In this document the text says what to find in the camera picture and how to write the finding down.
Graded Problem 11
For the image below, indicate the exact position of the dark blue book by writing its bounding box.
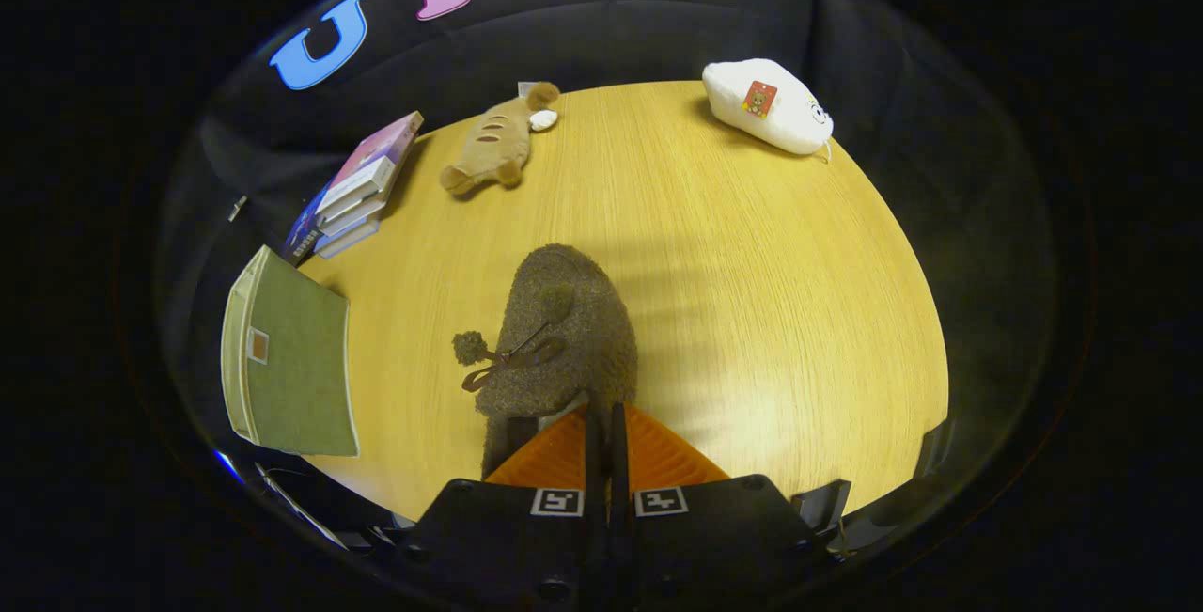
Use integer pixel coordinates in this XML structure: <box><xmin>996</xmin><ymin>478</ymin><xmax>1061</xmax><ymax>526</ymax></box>
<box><xmin>282</xmin><ymin>184</ymin><xmax>332</xmax><ymax>267</ymax></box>

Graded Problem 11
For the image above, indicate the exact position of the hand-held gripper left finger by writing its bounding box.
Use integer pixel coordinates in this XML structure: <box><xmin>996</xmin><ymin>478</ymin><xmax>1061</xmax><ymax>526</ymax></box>
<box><xmin>399</xmin><ymin>403</ymin><xmax>603</xmax><ymax>612</ymax></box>

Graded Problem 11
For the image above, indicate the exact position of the pale blue book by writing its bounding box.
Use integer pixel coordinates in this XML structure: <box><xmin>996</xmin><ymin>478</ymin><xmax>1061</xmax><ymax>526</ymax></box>
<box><xmin>315</xmin><ymin>217</ymin><xmax>382</xmax><ymax>260</ymax></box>

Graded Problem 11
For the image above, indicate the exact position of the brown striped plush toy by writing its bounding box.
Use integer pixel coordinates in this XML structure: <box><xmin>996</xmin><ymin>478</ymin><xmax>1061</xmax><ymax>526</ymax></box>
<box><xmin>440</xmin><ymin>82</ymin><xmax>562</xmax><ymax>197</ymax></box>

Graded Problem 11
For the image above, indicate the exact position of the green fabric storage box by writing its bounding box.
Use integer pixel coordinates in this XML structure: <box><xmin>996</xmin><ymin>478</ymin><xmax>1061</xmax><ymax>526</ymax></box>
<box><xmin>221</xmin><ymin>245</ymin><xmax>360</xmax><ymax>458</ymax></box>

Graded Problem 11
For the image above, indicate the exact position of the white plush toy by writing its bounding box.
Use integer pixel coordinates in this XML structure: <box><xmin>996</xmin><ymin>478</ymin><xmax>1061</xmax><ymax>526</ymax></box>
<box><xmin>702</xmin><ymin>58</ymin><xmax>835</xmax><ymax>158</ymax></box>

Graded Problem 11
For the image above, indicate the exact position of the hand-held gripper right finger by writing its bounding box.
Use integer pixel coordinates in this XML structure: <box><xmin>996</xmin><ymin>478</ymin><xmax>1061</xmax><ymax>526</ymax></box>
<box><xmin>609</xmin><ymin>403</ymin><xmax>828</xmax><ymax>612</ymax></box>

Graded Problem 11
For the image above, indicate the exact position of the black backdrop cloth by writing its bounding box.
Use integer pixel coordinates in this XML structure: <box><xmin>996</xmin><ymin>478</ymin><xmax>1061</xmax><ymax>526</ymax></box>
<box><xmin>155</xmin><ymin>0</ymin><xmax>1054</xmax><ymax>538</ymax></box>

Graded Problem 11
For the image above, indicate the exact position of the pink cover book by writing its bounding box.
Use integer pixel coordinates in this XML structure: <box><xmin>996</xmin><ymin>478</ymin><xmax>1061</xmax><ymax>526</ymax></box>
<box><xmin>315</xmin><ymin>111</ymin><xmax>425</xmax><ymax>218</ymax></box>

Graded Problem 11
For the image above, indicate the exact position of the brown fuzzy shoe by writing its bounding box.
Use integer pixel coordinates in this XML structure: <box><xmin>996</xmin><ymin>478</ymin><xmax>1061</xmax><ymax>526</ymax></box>
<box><xmin>453</xmin><ymin>243</ymin><xmax>640</xmax><ymax>479</ymax></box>

